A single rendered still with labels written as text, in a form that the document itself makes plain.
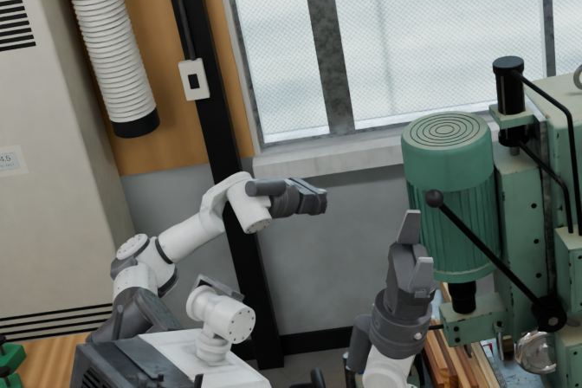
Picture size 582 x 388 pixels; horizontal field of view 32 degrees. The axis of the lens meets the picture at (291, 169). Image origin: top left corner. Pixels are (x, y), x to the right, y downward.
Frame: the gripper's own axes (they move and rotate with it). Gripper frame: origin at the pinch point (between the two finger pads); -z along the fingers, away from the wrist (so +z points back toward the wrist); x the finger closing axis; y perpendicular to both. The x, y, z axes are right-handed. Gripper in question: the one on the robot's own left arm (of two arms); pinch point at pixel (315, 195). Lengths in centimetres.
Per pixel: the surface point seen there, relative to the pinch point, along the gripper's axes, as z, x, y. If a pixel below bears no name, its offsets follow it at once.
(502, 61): 6, 37, 46
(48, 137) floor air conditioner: -4, -107, -30
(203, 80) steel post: -44, -89, -4
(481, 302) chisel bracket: -12.0, 42.2, -6.9
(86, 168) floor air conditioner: -15, -99, -37
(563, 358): -9, 65, -7
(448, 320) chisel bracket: -4.1, 40.4, -11.1
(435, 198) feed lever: 21, 42, 20
